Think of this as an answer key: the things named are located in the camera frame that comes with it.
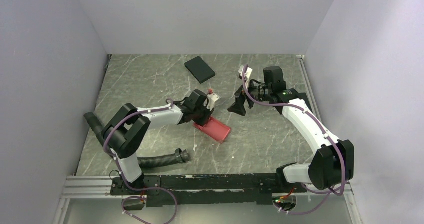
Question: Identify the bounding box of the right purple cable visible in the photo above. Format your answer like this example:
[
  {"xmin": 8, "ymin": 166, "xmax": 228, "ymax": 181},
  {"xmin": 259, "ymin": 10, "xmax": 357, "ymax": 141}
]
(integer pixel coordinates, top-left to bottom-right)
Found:
[{"xmin": 241, "ymin": 63, "xmax": 349, "ymax": 216}]

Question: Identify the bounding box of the aluminium frame rail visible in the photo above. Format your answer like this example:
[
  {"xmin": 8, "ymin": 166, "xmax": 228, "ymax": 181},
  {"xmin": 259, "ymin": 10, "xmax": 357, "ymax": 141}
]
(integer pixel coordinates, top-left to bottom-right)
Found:
[{"xmin": 53, "ymin": 173, "xmax": 362, "ymax": 224}]

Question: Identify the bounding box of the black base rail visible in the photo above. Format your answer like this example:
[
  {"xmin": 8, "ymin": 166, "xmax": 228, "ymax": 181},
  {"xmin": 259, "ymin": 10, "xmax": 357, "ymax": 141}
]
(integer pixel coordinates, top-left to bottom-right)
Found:
[{"xmin": 110, "ymin": 173, "xmax": 306, "ymax": 207}]

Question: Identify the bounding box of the red paper box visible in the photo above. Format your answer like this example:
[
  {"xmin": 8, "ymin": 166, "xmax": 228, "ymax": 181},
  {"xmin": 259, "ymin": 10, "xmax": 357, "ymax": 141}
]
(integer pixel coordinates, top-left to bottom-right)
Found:
[{"xmin": 193, "ymin": 117, "xmax": 231, "ymax": 143}]

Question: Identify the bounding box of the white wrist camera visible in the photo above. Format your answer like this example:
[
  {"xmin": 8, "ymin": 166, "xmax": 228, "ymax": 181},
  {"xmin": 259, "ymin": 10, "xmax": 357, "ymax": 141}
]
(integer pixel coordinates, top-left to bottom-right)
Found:
[
  {"xmin": 238, "ymin": 65, "xmax": 252, "ymax": 88},
  {"xmin": 206, "ymin": 89, "xmax": 221, "ymax": 110}
]

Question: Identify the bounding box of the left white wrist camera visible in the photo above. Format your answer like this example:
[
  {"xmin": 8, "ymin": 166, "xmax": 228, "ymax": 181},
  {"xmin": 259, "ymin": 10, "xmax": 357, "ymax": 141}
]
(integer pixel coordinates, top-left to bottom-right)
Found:
[{"xmin": 206, "ymin": 89, "xmax": 221, "ymax": 110}]

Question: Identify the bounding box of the black corrugated hose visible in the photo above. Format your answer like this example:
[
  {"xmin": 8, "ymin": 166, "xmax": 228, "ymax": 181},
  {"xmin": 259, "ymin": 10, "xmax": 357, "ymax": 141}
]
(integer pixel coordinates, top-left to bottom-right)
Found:
[{"xmin": 83, "ymin": 111, "xmax": 190, "ymax": 169}]

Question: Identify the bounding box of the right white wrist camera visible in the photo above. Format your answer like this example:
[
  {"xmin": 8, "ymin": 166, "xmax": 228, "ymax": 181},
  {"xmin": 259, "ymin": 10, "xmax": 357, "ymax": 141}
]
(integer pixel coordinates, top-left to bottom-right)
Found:
[{"xmin": 238, "ymin": 65, "xmax": 252, "ymax": 88}]

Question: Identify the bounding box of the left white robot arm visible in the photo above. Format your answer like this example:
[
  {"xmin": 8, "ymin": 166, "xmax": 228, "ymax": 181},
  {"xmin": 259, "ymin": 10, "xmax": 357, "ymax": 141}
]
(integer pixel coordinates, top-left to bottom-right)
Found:
[{"xmin": 102, "ymin": 89, "xmax": 219, "ymax": 194}]

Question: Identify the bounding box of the black flat box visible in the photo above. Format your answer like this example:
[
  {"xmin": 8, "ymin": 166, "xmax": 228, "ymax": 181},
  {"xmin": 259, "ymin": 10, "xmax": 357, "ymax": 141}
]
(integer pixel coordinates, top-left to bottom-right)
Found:
[{"xmin": 184, "ymin": 56, "xmax": 216, "ymax": 84}]

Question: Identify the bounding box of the black ridged tray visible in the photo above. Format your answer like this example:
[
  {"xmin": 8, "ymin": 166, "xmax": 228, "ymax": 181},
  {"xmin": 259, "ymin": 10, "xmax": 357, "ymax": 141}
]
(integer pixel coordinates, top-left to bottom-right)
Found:
[{"xmin": 297, "ymin": 92, "xmax": 312, "ymax": 110}]

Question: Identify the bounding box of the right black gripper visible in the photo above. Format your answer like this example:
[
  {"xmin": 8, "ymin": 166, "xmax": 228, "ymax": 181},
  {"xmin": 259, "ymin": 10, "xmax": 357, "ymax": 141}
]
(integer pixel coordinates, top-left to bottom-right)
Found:
[{"xmin": 228, "ymin": 77, "xmax": 272, "ymax": 116}]

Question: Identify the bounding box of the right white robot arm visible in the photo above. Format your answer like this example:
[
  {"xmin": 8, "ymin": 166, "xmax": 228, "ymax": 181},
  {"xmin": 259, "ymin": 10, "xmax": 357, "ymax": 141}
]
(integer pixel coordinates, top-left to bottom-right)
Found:
[{"xmin": 228, "ymin": 65, "xmax": 355, "ymax": 196}]

